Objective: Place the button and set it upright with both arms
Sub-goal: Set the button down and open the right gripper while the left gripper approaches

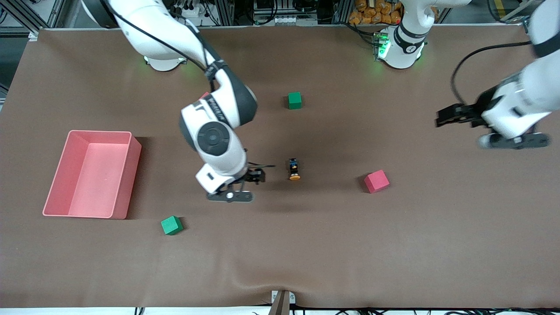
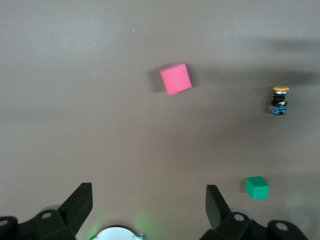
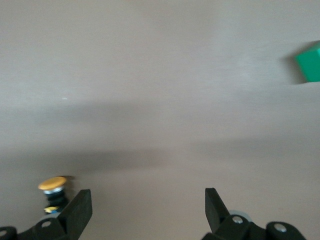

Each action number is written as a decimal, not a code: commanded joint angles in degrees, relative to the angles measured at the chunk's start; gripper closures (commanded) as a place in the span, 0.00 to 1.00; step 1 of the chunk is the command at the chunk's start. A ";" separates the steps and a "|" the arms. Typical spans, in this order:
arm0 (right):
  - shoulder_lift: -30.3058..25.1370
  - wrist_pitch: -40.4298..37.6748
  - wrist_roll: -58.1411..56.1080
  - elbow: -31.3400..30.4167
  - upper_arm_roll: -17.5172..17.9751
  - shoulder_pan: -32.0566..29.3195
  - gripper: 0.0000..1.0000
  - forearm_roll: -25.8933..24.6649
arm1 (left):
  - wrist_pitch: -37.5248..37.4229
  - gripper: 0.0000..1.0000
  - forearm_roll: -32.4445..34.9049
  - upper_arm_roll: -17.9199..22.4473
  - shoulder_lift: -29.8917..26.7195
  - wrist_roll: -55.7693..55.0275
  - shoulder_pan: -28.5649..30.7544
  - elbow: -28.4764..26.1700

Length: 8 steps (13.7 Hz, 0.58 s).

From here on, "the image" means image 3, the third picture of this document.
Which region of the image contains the yellow mushroom push button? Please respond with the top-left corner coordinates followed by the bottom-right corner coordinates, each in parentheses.
top-left (37, 175), bottom-right (75, 215)

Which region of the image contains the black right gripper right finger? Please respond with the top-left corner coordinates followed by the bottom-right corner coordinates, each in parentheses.
top-left (201, 187), bottom-right (307, 240)

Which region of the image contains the brown table cloth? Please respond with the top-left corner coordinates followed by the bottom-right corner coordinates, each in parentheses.
top-left (0, 0), bottom-right (320, 240)

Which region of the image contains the green foam cube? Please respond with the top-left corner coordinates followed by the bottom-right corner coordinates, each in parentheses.
top-left (294, 40), bottom-right (320, 84)

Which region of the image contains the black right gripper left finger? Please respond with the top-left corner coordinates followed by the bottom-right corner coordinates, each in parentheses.
top-left (0, 189), bottom-right (93, 240)

